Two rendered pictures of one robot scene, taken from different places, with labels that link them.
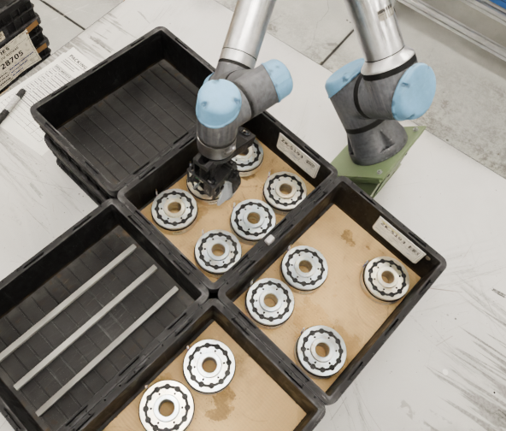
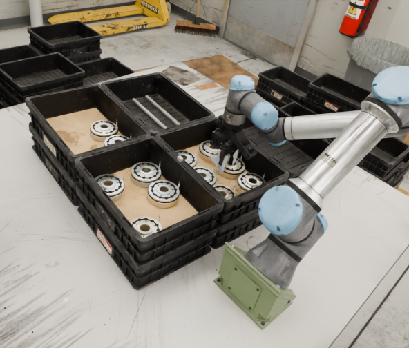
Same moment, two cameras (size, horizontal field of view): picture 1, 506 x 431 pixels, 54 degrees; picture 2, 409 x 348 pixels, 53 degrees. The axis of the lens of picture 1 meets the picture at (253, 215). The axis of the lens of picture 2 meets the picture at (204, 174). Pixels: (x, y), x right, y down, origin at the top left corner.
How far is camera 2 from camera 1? 1.30 m
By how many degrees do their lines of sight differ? 60
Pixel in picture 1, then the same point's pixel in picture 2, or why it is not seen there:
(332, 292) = (144, 208)
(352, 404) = (70, 235)
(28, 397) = (128, 102)
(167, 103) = (291, 165)
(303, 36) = not seen: outside the picture
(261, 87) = (253, 99)
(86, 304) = (166, 121)
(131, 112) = (282, 150)
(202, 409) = (98, 143)
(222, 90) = (246, 80)
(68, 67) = not seen: hidden behind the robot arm
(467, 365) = (63, 318)
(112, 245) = not seen: hidden behind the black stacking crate
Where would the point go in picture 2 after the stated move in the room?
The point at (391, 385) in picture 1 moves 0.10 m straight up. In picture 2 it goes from (72, 260) to (71, 239)
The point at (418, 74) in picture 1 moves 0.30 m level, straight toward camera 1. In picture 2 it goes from (287, 195) to (194, 140)
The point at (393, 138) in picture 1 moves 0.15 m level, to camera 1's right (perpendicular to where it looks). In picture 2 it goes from (263, 256) to (251, 300)
